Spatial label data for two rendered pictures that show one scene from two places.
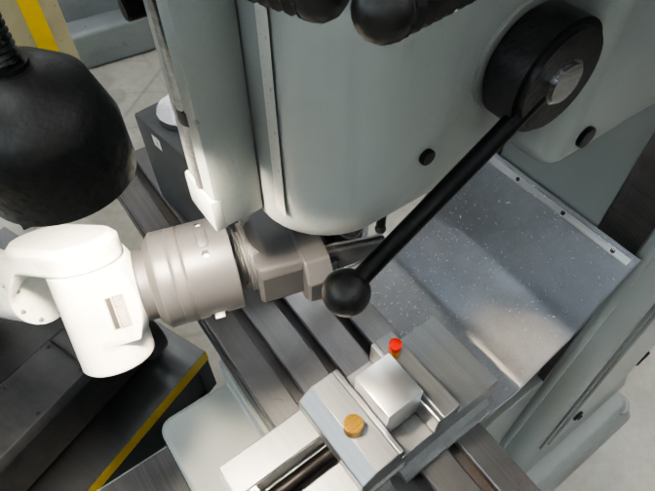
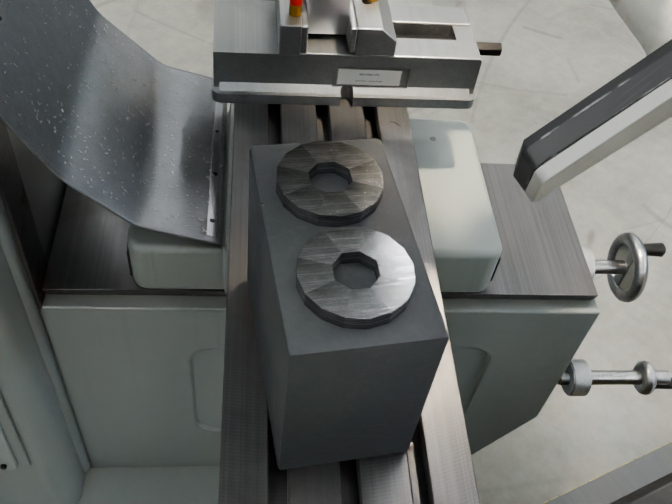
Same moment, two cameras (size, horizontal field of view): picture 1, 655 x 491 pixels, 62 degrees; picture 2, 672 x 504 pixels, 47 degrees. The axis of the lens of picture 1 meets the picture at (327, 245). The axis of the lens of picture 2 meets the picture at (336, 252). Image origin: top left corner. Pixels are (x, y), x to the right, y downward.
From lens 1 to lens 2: 1.09 m
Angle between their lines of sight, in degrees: 77
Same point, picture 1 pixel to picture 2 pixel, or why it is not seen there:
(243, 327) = not seen: hidden behind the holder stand
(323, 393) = (377, 21)
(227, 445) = (441, 202)
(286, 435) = (416, 49)
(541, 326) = (107, 40)
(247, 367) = (407, 162)
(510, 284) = (89, 67)
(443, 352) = (236, 30)
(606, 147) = not seen: outside the picture
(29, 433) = (650, 489)
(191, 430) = (471, 231)
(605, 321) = not seen: hidden behind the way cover
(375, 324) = (249, 128)
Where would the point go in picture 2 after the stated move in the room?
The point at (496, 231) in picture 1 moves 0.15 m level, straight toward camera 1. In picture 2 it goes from (52, 68) to (172, 38)
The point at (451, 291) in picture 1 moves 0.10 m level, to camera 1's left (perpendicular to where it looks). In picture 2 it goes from (129, 132) to (191, 166)
